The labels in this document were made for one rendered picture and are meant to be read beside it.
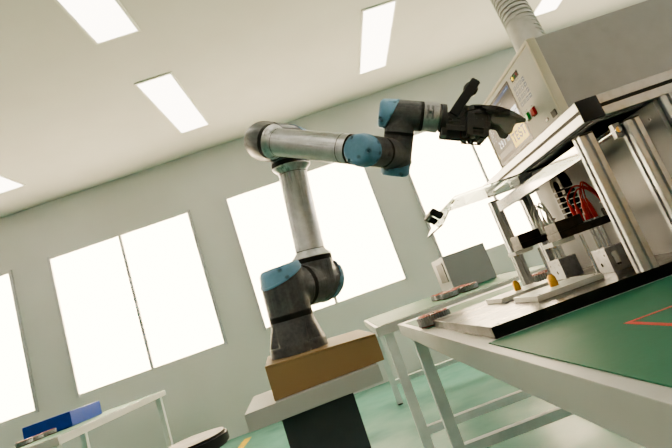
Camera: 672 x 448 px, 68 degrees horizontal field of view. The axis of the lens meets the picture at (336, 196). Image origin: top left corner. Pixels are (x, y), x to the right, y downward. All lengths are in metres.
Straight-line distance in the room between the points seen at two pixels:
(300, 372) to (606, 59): 1.00
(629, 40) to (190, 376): 5.56
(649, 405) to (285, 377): 0.88
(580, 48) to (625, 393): 0.92
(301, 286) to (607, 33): 0.95
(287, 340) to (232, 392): 4.80
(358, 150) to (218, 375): 5.14
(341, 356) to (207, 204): 5.11
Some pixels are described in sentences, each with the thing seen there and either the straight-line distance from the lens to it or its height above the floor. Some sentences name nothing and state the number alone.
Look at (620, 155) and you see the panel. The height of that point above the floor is 1.01.
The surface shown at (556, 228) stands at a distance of 1.22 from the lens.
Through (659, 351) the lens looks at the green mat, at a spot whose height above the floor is 0.75.
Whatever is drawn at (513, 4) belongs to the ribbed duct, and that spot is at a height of 2.08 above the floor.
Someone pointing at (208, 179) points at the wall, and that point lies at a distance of 6.30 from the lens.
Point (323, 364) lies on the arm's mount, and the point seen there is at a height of 0.79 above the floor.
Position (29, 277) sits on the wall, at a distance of 6.97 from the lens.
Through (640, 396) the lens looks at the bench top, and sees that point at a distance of 0.49.
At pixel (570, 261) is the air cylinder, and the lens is 1.48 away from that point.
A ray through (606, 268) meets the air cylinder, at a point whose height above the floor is 0.78.
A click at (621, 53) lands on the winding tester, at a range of 1.33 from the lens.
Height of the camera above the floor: 0.89
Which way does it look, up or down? 13 degrees up
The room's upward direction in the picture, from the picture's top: 20 degrees counter-clockwise
